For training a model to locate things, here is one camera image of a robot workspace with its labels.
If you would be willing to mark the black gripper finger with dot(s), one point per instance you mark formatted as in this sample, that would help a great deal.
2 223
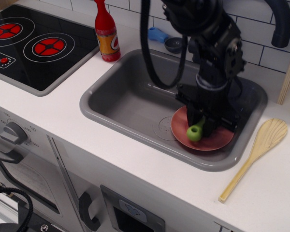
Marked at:
210 125
194 114

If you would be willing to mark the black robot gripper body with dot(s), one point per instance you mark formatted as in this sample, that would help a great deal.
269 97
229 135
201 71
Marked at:
213 104

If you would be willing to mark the green handled black spatula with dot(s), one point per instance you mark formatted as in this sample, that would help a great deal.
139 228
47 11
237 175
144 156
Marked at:
195 132

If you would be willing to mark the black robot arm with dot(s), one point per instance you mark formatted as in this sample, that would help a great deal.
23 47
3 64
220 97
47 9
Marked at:
219 45

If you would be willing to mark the pink round plate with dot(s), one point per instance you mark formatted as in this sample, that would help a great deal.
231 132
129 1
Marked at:
218 139

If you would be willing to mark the grey plastic sink basin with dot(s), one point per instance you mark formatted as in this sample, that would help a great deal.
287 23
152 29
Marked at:
125 100

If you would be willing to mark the wooden spoon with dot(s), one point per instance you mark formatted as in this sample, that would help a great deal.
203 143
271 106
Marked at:
270 134

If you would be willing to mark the black toy faucet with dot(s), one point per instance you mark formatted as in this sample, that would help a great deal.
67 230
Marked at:
265 31

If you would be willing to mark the red toy sauce bottle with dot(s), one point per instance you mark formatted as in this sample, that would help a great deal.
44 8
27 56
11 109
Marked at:
106 32

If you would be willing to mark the grey dishwasher control panel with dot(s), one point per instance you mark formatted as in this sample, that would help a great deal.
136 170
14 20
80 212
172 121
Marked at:
127 216

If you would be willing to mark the black toy stove top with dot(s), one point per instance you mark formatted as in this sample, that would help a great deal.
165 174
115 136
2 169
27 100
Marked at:
38 51

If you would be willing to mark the grey oven knob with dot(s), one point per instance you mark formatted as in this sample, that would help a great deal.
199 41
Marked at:
14 134

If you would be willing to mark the blue handled grey ladle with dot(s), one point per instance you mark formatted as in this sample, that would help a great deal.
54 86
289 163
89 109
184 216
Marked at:
171 44

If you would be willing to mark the dark grey cabinet handle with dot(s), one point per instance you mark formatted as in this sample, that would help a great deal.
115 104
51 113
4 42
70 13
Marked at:
84 202

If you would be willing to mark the grey oven door handle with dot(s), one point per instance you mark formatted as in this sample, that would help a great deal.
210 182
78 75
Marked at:
9 155

